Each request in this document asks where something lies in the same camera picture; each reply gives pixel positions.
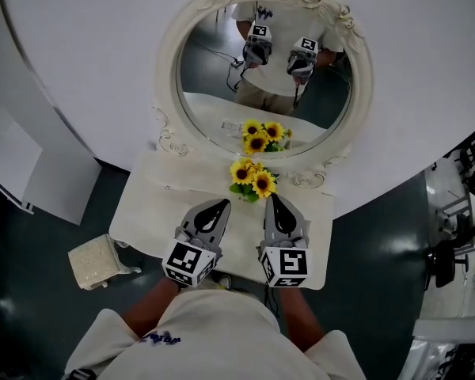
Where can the white cushioned stool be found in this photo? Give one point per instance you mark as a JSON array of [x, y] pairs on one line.
[[93, 259]]

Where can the white dressing table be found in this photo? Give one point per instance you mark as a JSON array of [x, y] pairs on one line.
[[150, 220]]

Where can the white office desk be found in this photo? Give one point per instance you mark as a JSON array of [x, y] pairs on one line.
[[451, 196]]

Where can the oval mirror with ornate white frame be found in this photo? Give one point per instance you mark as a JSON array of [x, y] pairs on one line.
[[164, 73]]

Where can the person's white t-shirt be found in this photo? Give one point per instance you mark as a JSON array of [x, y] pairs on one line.
[[213, 339]]

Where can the person's right forearm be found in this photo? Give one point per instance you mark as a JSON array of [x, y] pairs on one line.
[[301, 319]]

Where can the small white board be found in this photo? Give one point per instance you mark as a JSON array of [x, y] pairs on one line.
[[8, 156]]

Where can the person's white shoe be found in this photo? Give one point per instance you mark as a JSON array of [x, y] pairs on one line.
[[223, 281]]

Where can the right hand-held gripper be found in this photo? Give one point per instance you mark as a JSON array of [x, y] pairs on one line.
[[289, 263]]

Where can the tall white partition panel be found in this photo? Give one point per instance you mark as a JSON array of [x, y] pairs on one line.
[[51, 141]]

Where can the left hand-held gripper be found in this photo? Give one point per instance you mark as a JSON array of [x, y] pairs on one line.
[[184, 260]]

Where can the white bench with dark clutter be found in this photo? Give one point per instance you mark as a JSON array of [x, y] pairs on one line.
[[451, 331]]

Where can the black office chair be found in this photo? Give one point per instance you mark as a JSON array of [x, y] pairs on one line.
[[445, 261]]

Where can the person's left forearm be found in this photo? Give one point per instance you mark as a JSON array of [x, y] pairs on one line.
[[148, 311]]

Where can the yellow sunflower bouquet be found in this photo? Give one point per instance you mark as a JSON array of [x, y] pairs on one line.
[[242, 174]]

